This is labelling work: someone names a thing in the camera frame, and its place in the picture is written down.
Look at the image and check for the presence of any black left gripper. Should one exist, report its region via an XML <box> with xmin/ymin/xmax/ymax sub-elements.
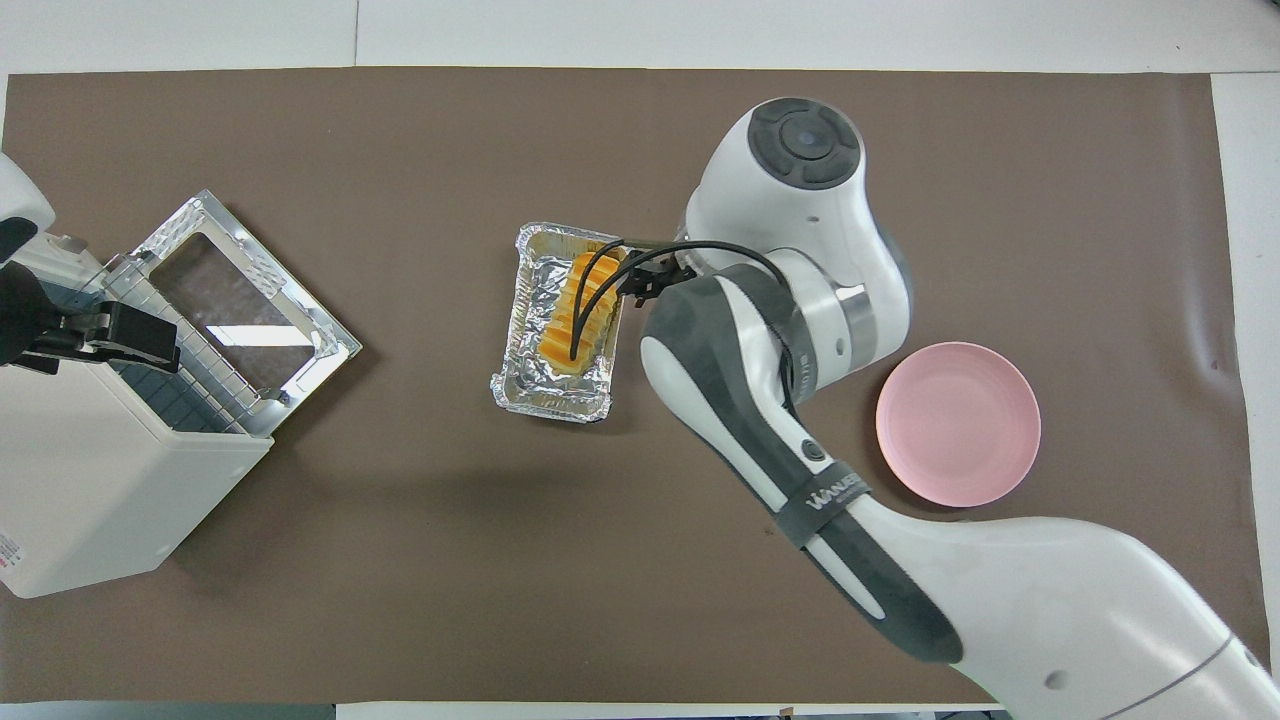
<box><xmin>0</xmin><ymin>262</ymin><xmax>184</xmax><ymax>376</ymax></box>

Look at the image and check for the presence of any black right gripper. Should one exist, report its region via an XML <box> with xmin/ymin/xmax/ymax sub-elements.
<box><xmin>618</xmin><ymin>252</ymin><xmax>700</xmax><ymax>307</ymax></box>

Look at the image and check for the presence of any sliced orange glazed bread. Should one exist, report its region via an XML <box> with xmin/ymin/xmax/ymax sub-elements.
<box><xmin>538</xmin><ymin>252</ymin><xmax>622</xmax><ymax>374</ymax></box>

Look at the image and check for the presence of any aluminium foil tray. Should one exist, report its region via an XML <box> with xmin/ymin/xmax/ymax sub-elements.
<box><xmin>489</xmin><ymin>221</ymin><xmax>630</xmax><ymax>425</ymax></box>

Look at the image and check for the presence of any glass oven door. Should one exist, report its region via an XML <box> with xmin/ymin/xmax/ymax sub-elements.
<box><xmin>128</xmin><ymin>189</ymin><xmax>364</xmax><ymax>439</ymax></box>

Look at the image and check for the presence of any white toaster oven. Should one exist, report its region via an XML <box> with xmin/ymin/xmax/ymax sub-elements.
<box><xmin>0</xmin><ymin>235</ymin><xmax>274</xmax><ymax>600</ymax></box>

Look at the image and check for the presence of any pink round plate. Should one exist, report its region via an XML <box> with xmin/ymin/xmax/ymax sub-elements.
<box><xmin>875</xmin><ymin>341</ymin><xmax>1043</xmax><ymax>510</ymax></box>

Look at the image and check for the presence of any brown table mat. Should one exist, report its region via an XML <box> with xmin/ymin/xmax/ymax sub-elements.
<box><xmin>0</xmin><ymin>66</ymin><xmax>1276</xmax><ymax>704</ymax></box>

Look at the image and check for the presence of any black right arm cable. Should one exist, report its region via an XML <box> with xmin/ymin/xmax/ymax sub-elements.
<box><xmin>568</xmin><ymin>238</ymin><xmax>802</xmax><ymax>363</ymax></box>

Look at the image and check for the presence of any metal wire oven rack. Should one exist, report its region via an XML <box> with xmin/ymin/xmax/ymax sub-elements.
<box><xmin>100</xmin><ymin>265</ymin><xmax>277</xmax><ymax>438</ymax></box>

